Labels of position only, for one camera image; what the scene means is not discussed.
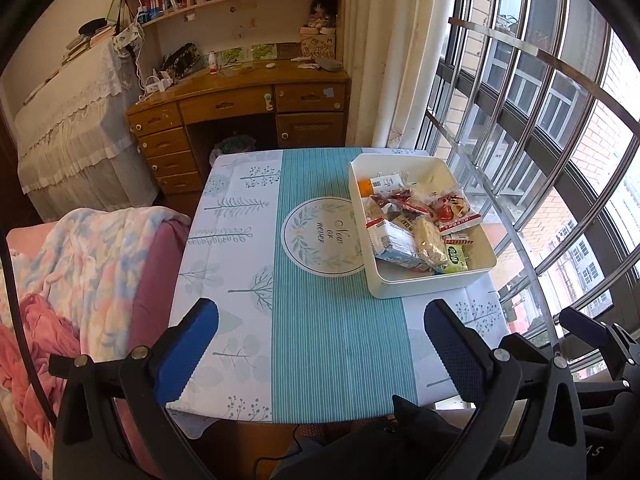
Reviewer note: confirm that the small red white bottle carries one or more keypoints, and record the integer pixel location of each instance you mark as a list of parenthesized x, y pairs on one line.
[(213, 62)]

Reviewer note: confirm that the white plastic container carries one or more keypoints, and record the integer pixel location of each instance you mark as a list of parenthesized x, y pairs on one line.
[(425, 284)]

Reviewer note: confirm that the white drawer hook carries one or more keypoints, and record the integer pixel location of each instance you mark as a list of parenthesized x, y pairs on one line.
[(269, 102)]

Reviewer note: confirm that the wooden bookshelf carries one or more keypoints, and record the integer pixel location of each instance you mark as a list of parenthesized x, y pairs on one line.
[(250, 15)]

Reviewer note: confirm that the green plastic bag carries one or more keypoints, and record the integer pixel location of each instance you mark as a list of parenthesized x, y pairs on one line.
[(235, 145)]

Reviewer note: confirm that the pastel floral blanket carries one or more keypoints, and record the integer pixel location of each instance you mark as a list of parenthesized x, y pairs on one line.
[(100, 260)]

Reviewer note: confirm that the row of green picture cards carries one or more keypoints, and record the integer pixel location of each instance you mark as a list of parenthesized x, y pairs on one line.
[(250, 52)]

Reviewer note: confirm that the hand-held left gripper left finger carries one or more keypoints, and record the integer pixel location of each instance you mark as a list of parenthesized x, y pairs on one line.
[(185, 350)]

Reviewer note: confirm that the black round dish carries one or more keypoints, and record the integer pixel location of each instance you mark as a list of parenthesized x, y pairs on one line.
[(95, 25)]

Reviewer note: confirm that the grey dish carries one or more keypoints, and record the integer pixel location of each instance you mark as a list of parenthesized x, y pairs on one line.
[(330, 65)]

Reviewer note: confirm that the pink fleece blanket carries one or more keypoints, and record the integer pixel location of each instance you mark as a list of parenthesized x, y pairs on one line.
[(35, 340)]

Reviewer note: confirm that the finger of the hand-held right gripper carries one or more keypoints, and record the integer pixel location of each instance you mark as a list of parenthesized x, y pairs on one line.
[(600, 430), (582, 327)]

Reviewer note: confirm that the mauve sofa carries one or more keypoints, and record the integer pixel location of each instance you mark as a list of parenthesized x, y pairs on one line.
[(150, 300)]

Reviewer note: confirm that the wooden desk with drawers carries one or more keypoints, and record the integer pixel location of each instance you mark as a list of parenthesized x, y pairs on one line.
[(225, 105)]

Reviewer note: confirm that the white power strip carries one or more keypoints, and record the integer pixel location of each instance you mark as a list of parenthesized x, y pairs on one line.
[(157, 84)]

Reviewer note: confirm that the printed cardboard box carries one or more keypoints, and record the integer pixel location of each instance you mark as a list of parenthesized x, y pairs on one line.
[(317, 45)]

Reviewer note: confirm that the cream curtain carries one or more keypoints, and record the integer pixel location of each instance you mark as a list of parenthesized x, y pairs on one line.
[(390, 60)]

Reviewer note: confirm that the green edged panel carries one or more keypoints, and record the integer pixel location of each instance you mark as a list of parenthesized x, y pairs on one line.
[(120, 7)]

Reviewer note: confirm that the dark floral case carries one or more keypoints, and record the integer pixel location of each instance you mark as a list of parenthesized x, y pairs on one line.
[(180, 60)]

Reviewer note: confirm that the clear bag of sponge cake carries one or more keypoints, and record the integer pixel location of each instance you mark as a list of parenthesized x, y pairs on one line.
[(397, 249)]

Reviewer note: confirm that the green snack packet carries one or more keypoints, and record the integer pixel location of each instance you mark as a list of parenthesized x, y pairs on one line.
[(456, 256)]

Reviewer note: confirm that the stack of books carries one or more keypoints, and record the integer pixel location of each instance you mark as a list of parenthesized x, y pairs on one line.
[(85, 42)]

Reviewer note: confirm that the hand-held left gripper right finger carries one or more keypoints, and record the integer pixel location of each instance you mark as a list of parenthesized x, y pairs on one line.
[(455, 355)]

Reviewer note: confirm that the red and white snack packet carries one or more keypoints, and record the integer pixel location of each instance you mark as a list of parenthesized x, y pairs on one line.
[(452, 210)]

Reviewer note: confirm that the cloth doll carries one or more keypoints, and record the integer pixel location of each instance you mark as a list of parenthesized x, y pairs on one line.
[(320, 12)]

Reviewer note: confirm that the clear bag of red candies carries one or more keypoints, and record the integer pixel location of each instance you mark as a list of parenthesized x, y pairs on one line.
[(395, 202)]

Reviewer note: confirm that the white floral pouch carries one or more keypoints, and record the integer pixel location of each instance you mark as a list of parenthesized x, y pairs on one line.
[(127, 37)]

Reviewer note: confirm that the orange topped clear snack packet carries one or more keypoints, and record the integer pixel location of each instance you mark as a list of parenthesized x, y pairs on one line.
[(364, 186)]

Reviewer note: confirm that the white lace bed cover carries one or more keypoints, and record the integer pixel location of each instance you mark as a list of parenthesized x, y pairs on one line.
[(75, 135)]

